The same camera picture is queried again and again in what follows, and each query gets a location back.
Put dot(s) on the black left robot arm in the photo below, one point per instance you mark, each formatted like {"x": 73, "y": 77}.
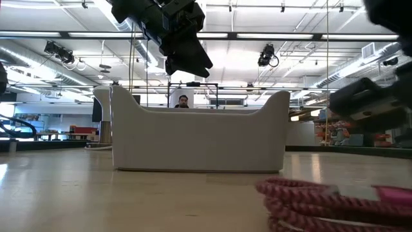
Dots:
{"x": 2, "y": 80}

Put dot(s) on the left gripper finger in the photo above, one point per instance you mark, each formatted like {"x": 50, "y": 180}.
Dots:
{"x": 190, "y": 54}
{"x": 170, "y": 66}

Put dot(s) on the black hanging camera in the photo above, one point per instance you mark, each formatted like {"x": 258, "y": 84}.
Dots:
{"x": 59, "y": 53}
{"x": 266, "y": 54}

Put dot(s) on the shelf with red bins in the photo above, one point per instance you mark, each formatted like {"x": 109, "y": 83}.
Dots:
{"x": 334, "y": 132}

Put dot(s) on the grey plastic bin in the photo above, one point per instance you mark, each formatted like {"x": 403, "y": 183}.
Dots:
{"x": 199, "y": 141}

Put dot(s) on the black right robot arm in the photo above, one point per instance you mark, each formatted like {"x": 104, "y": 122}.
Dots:
{"x": 392, "y": 16}

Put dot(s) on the red box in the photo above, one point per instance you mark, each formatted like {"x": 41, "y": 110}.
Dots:
{"x": 82, "y": 129}

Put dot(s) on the black overhead light bar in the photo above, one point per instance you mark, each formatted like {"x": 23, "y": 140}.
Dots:
{"x": 231, "y": 35}

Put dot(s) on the black monitor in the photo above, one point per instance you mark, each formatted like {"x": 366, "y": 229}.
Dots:
{"x": 96, "y": 111}

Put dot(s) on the person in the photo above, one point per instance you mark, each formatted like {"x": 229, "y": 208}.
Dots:
{"x": 182, "y": 101}

